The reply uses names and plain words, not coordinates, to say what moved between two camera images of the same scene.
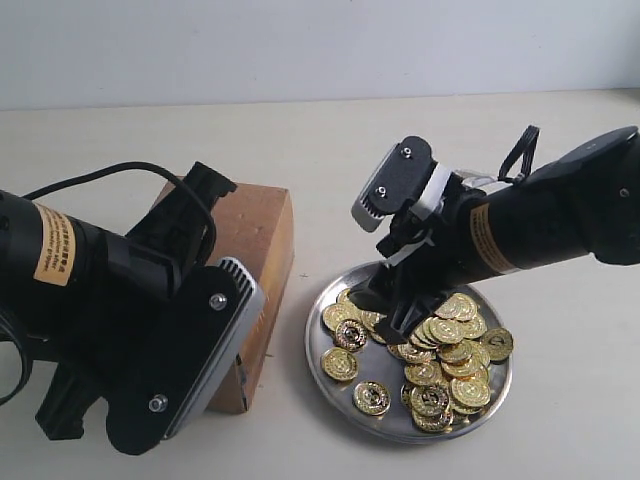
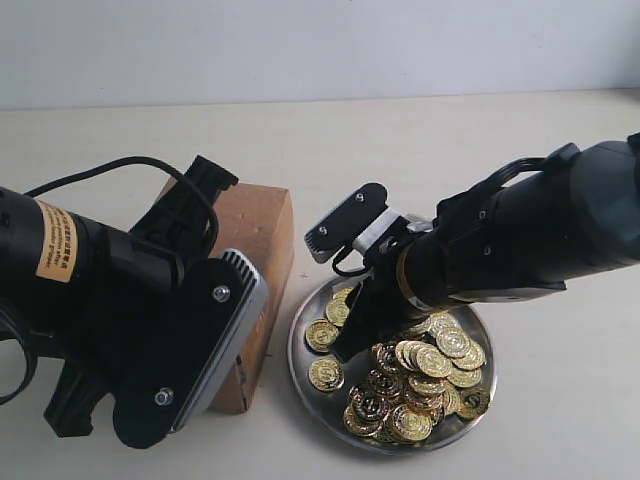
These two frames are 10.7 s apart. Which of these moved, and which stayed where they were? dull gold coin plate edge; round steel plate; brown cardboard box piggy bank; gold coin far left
Moved: round steel plate; dull gold coin plate edge
Stayed: brown cardboard box piggy bank; gold coin far left
